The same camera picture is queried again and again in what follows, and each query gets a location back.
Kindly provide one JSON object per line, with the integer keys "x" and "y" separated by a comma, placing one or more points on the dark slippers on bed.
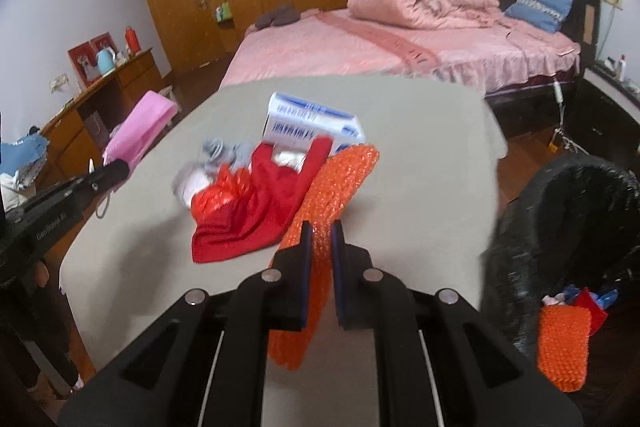
{"x": 284, "y": 15}

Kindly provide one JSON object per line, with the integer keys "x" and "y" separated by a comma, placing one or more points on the white lotion bottle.
{"x": 620, "y": 68}

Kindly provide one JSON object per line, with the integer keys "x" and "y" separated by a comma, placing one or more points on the grey table cover cloth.
{"x": 425, "y": 213}

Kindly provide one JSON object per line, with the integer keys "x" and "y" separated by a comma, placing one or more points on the pink sheeted bed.
{"x": 520, "y": 69}

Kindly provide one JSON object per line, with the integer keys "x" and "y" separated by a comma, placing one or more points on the red cloth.
{"x": 260, "y": 211}

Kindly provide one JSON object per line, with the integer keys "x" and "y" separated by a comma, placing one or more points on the light blue kettle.
{"x": 105, "y": 60}

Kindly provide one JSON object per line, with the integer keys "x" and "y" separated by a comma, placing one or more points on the red thermos bottle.
{"x": 132, "y": 41}

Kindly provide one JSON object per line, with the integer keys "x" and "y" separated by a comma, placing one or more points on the folded pink quilt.
{"x": 427, "y": 14}

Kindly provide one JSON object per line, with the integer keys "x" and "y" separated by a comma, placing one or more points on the orange bubble wrap strip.
{"x": 333, "y": 188}

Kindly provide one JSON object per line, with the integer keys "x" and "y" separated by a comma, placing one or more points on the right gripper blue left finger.
{"x": 290, "y": 304}

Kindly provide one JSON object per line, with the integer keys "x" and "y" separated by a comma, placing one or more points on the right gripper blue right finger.
{"x": 352, "y": 302}

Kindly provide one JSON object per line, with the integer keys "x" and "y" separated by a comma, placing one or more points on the wooden desk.
{"x": 78, "y": 135}

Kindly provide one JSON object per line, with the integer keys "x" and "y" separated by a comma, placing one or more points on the red picture on desk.
{"x": 83, "y": 58}

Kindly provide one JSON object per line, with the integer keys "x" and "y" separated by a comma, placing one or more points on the blue pillow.
{"x": 547, "y": 15}

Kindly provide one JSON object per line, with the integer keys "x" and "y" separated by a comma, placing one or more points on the white tissue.
{"x": 191, "y": 179}

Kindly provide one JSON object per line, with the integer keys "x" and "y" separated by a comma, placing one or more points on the black trash bin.
{"x": 575, "y": 223}

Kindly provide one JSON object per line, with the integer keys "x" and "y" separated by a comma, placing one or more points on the white blue alcohol pad box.
{"x": 294, "y": 123}

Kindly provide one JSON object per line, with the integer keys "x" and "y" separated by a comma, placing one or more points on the orange mesh trash piece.
{"x": 563, "y": 337}

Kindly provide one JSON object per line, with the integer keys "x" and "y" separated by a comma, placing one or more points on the black nightstand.
{"x": 604, "y": 120}

